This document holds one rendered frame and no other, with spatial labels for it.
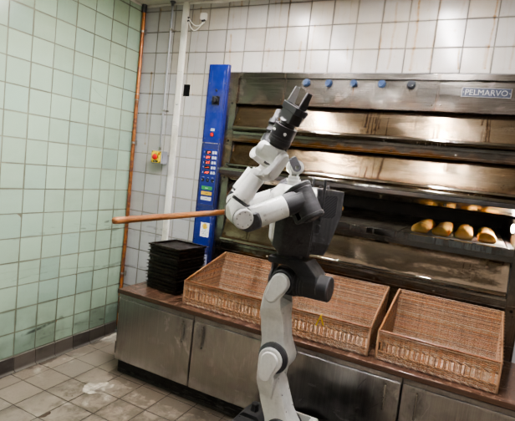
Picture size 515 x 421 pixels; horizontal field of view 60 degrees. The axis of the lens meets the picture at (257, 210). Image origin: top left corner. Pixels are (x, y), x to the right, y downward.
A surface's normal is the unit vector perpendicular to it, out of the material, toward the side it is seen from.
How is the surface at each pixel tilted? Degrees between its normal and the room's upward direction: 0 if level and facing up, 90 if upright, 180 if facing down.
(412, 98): 90
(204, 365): 90
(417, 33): 90
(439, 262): 70
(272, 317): 114
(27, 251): 90
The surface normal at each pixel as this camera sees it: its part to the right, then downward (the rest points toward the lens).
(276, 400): -0.44, 0.04
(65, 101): 0.89, 0.14
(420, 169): -0.38, -0.30
